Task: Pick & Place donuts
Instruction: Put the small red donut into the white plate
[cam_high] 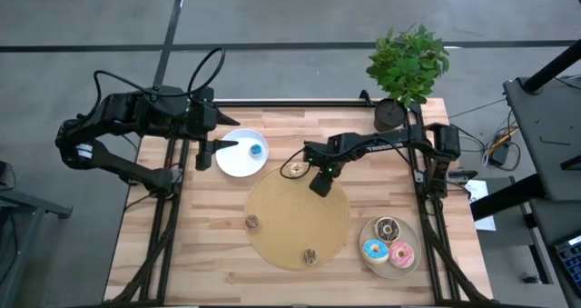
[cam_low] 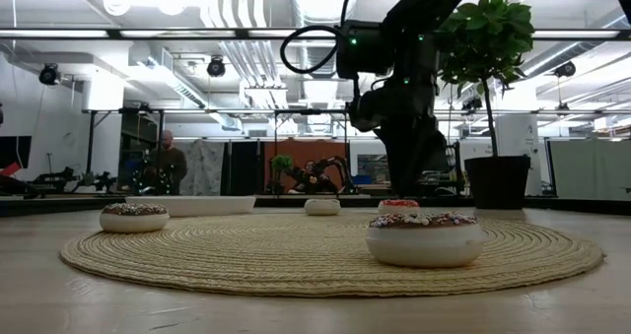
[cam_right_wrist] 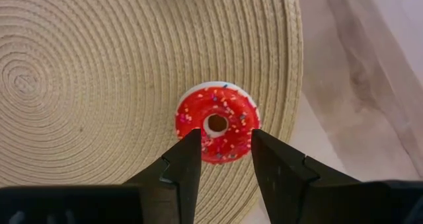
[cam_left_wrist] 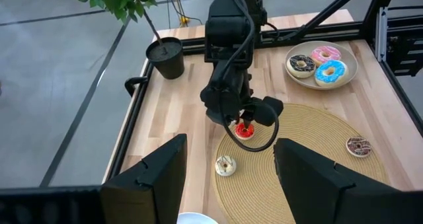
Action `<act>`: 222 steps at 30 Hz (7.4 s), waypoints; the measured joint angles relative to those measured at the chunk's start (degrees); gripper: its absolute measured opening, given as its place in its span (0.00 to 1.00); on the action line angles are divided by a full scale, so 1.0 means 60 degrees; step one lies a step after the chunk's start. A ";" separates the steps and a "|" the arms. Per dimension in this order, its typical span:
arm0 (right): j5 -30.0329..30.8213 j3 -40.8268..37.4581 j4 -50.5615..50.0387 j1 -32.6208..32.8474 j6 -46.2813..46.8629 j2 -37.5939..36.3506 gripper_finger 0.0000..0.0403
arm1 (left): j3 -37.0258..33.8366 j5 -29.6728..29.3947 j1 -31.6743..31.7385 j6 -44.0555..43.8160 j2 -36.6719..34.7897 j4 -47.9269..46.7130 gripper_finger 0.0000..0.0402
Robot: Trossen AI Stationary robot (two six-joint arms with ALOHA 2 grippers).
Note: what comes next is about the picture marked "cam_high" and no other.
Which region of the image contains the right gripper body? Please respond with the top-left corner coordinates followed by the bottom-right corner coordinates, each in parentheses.
top-left (302, 136), bottom-right (350, 198)

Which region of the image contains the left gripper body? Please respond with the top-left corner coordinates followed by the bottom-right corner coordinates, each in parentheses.
top-left (183, 87), bottom-right (220, 172)

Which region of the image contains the large chocolate frosted donut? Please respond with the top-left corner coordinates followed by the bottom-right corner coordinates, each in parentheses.
top-left (373, 216), bottom-right (401, 244)

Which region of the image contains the large blue frosted donut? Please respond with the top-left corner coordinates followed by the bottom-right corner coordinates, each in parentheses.
top-left (361, 238), bottom-right (390, 265)

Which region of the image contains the large pink frosted donut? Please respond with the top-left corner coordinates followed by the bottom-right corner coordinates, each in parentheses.
top-left (388, 241), bottom-right (416, 270)

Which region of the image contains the white round plate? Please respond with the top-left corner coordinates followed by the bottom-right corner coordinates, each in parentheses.
top-left (215, 128), bottom-right (270, 178)

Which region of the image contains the round woven straw placemat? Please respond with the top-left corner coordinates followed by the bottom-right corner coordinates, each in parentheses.
top-left (244, 165), bottom-right (351, 272)

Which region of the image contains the potted green plant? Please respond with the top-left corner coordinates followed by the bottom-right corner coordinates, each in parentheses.
top-left (365, 24), bottom-right (450, 134)

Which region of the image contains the black clamp device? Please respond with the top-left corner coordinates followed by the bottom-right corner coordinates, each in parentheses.
top-left (447, 170), bottom-right (478, 184)

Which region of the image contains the beige round plate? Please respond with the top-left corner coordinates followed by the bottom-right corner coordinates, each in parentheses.
top-left (359, 216), bottom-right (422, 281)

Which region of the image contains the white paper sheet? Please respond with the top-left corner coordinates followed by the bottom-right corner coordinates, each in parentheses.
top-left (465, 179), bottom-right (497, 232)

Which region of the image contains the black metal stand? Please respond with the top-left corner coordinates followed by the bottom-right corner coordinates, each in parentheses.
top-left (0, 160), bottom-right (74, 308)

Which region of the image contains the black power adapter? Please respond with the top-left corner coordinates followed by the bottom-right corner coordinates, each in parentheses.
top-left (487, 142), bottom-right (512, 166)

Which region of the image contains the dark grey desk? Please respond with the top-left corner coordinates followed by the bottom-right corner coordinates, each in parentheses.
top-left (502, 75), bottom-right (581, 203)

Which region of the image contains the black hex key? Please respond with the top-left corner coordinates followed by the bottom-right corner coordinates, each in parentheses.
top-left (538, 135), bottom-right (573, 147)

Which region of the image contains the black round pole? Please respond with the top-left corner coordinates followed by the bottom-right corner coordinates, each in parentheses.
top-left (521, 38), bottom-right (581, 94)

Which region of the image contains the black keyboard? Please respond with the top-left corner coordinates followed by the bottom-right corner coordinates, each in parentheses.
top-left (554, 233), bottom-right (581, 295)

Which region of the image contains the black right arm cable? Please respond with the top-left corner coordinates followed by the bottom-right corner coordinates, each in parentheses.
top-left (279, 147), bottom-right (315, 181)

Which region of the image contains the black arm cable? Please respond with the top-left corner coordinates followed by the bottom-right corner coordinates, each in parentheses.
top-left (279, 147), bottom-right (315, 181)
top-left (93, 47), bottom-right (227, 118)

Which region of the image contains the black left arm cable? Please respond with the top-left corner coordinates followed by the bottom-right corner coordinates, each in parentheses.
top-left (93, 47), bottom-right (227, 118)

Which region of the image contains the yellow cable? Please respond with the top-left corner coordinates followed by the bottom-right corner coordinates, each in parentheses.
top-left (485, 124), bottom-right (519, 153)

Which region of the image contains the black desk base frame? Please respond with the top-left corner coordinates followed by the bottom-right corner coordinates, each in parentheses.
top-left (469, 174), bottom-right (581, 308)

